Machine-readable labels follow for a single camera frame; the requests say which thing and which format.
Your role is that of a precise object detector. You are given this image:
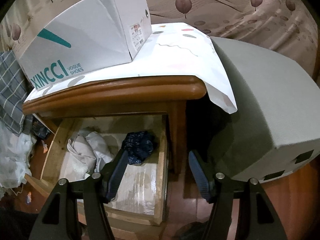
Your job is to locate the pale grey small garment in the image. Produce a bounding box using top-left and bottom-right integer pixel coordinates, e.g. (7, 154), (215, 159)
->
(85, 132), (114, 172)

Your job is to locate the beige grey garment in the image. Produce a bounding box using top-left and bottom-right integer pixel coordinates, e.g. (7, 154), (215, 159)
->
(66, 135), (97, 181)

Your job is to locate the wooden nightstand drawer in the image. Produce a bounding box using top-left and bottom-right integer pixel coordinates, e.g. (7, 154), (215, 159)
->
(25, 115), (168, 226)

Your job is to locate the dark blue sparkly garment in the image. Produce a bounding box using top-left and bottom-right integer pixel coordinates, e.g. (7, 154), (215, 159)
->
(121, 130), (159, 165)

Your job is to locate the dark blue snack bag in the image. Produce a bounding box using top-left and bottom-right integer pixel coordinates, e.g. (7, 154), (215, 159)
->
(31, 121), (51, 140)

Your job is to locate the orange blue wrapper on floor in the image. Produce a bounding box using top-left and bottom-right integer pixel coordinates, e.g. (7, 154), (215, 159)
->
(26, 192), (32, 205)

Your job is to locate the brown wooden nightstand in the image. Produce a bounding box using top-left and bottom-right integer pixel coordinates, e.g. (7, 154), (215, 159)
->
(23, 76), (207, 174)

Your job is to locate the white leaf-print sheet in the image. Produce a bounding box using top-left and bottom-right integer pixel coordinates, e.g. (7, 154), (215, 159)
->
(0, 124), (36, 197)

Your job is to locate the grey plaid blanket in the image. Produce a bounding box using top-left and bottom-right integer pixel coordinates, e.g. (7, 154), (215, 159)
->
(1, 51), (33, 136)

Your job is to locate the white patterned table cover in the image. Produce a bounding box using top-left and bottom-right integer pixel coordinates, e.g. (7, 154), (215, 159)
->
(26, 22), (238, 114)

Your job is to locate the white XINCCI shoe box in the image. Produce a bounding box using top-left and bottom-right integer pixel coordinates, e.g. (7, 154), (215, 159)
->
(17, 0), (152, 90)

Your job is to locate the leaf-pattern curtain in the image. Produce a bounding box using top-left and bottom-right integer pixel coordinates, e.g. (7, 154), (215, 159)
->
(1, 0), (319, 75)

